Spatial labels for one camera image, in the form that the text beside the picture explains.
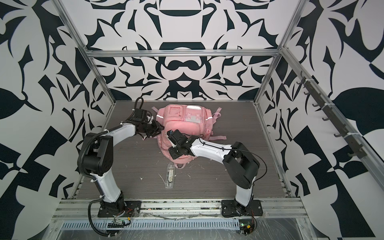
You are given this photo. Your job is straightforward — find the wall hook rail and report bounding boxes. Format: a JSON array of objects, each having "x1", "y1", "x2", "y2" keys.
[{"x1": 299, "y1": 77, "x2": 368, "y2": 159}]

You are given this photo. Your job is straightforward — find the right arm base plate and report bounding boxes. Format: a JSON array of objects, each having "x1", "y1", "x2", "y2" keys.
[{"x1": 221, "y1": 200, "x2": 264, "y2": 218}]

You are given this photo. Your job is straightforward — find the green lit circuit board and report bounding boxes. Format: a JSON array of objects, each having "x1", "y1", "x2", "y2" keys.
[{"x1": 240, "y1": 222, "x2": 258, "y2": 236}]

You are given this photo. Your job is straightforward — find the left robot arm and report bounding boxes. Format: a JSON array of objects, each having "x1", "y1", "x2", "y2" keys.
[{"x1": 77, "y1": 97, "x2": 164, "y2": 215}]

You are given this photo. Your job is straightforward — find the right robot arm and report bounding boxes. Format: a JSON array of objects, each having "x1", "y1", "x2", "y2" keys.
[{"x1": 167, "y1": 130, "x2": 262, "y2": 208}]

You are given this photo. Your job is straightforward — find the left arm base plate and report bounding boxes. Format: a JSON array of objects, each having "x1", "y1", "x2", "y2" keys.
[{"x1": 98, "y1": 201, "x2": 142, "y2": 218}]

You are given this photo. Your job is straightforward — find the clear plastic packet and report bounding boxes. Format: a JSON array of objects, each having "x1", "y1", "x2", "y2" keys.
[{"x1": 165, "y1": 163, "x2": 176, "y2": 189}]

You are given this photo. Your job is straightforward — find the aluminium cage frame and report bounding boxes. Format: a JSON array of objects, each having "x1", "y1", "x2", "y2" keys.
[{"x1": 53, "y1": 1, "x2": 384, "y2": 188}]

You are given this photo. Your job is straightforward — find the pink student backpack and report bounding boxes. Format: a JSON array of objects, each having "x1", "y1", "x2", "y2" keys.
[{"x1": 152, "y1": 104, "x2": 227, "y2": 169}]

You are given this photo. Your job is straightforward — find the white cable duct strip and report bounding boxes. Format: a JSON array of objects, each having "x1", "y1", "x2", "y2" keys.
[{"x1": 61, "y1": 219, "x2": 241, "y2": 230}]

